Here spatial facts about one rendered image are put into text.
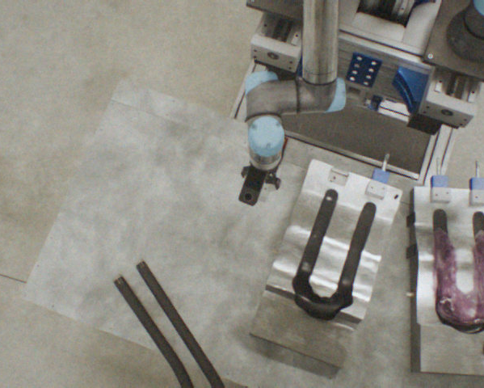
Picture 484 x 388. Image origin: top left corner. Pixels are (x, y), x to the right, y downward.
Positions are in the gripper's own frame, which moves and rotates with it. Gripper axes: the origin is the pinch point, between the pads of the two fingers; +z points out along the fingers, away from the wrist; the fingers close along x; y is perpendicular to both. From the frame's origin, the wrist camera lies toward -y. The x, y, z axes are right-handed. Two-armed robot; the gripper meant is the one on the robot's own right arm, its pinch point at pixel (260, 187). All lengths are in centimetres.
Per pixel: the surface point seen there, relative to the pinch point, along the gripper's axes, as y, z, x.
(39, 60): 47, 95, 118
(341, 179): 12.5, 8.7, -19.5
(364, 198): 8.5, 5.9, -26.9
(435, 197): 15.8, 6.7, -45.0
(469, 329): -15, 8, -64
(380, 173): 16.3, 4.6, -28.7
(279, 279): -20.8, 1.4, -13.1
